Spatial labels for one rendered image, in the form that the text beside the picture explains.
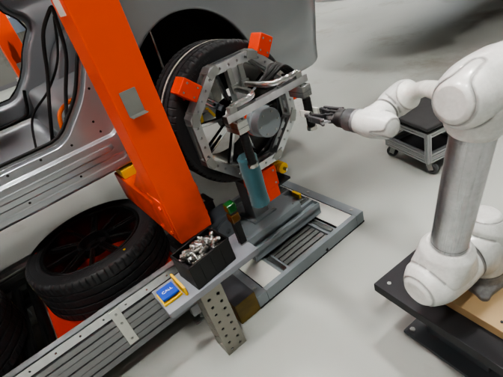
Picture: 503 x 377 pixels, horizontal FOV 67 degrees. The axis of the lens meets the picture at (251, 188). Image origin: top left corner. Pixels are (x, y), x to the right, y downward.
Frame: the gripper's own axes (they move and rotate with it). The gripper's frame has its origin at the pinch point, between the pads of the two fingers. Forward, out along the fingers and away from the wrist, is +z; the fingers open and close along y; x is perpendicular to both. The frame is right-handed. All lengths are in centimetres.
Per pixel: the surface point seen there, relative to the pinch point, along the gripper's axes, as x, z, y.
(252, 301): -75, 5, -54
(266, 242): -66, 23, -27
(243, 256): -38, -6, -55
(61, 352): -47, 23, -130
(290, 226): -68, 23, -10
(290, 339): -83, -19, -53
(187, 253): -26, 2, -73
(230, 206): -17, -1, -50
